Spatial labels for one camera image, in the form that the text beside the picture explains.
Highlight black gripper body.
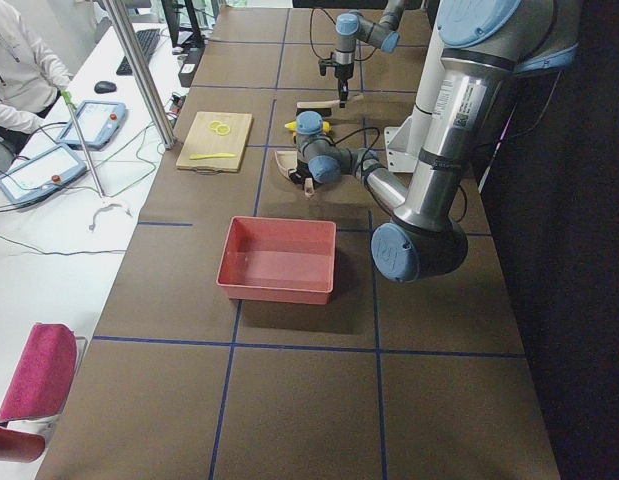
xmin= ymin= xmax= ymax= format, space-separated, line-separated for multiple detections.
xmin=318 ymin=50 xmax=354 ymax=93

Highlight beige hand brush black bristles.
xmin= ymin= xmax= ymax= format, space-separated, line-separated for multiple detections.
xmin=296 ymin=94 xmax=364 ymax=117

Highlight yellow toy corn cob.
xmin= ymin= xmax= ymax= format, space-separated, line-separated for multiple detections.
xmin=284 ymin=121 xmax=331 ymax=135

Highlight beige plastic dustpan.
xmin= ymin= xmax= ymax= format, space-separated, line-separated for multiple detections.
xmin=274 ymin=150 xmax=315 ymax=198

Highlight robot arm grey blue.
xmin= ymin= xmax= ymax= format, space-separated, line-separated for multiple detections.
xmin=318 ymin=1 xmax=406 ymax=108
xmin=293 ymin=1 xmax=582 ymax=282

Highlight pink plastic bin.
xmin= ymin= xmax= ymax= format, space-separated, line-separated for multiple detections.
xmin=217 ymin=216 xmax=337 ymax=305

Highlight yellow-green plastic knife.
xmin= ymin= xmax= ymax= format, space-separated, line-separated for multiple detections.
xmin=189 ymin=152 xmax=236 ymax=161

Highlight bamboo cutting board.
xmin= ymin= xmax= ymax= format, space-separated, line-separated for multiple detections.
xmin=176 ymin=111 xmax=253 ymax=173

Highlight black keyboard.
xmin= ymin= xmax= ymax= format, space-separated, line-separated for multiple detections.
xmin=116 ymin=28 xmax=160 ymax=76

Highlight black computer mouse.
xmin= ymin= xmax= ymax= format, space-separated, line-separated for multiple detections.
xmin=94 ymin=81 xmax=117 ymax=94

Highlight teach pendant far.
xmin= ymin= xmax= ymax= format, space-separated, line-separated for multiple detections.
xmin=69 ymin=101 xmax=127 ymax=150

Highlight teach pendant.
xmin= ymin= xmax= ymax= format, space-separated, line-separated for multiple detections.
xmin=69 ymin=101 xmax=127 ymax=150
xmin=0 ymin=145 xmax=87 ymax=206

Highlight metal reacher rod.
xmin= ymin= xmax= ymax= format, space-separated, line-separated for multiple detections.
xmin=60 ymin=90 xmax=132 ymax=232

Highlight teach pendant near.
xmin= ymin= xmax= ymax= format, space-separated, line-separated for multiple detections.
xmin=0 ymin=145 xmax=87 ymax=206

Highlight person in white hoodie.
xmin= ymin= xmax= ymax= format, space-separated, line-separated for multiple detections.
xmin=0 ymin=1 xmax=72 ymax=134

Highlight magenta cloth on chair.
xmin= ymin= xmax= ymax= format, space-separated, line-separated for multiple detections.
xmin=0 ymin=323 xmax=79 ymax=463

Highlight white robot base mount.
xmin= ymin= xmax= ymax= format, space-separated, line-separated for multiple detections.
xmin=384 ymin=126 xmax=416 ymax=174

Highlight aluminium frame post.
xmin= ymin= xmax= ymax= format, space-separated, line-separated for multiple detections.
xmin=104 ymin=0 xmax=176 ymax=150

